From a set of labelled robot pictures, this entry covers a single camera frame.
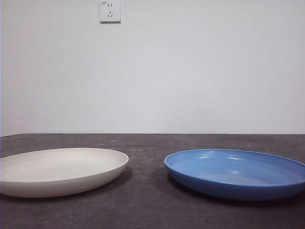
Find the blue round plate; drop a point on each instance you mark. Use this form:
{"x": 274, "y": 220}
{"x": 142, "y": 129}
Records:
{"x": 228, "y": 176}

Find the white round plate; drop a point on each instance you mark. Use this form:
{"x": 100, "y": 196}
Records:
{"x": 59, "y": 171}

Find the white wall power socket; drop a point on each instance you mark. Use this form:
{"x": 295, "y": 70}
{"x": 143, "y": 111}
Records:
{"x": 110, "y": 12}

